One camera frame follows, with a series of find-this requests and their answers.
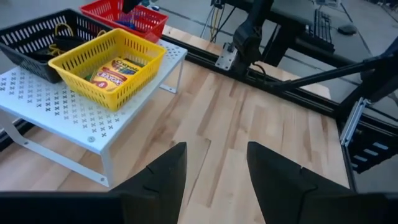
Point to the black and grey desk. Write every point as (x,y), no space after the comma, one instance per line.
(295,12)

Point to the black keyboard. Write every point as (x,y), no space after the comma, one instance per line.
(323,28)

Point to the white perforated metal shelf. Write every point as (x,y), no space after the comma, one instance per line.
(56,118)

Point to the red plastic basket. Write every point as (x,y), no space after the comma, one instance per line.
(93,11)

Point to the silver aluminium bracket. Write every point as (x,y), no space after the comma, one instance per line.
(354,121)

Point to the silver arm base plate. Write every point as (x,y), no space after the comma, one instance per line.
(227,57)

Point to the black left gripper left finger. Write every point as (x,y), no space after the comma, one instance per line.
(161,186)

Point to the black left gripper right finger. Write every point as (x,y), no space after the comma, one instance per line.
(276,186)

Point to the yellow plastic basket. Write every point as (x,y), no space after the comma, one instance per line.
(107,104)

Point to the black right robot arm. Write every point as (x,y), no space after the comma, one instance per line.
(248,37)

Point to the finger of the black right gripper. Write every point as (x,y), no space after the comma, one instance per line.
(130,4)

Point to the black plastic basket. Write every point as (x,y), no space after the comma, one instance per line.
(18,60)

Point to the black computer mouse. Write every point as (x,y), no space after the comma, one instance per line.
(347,29)

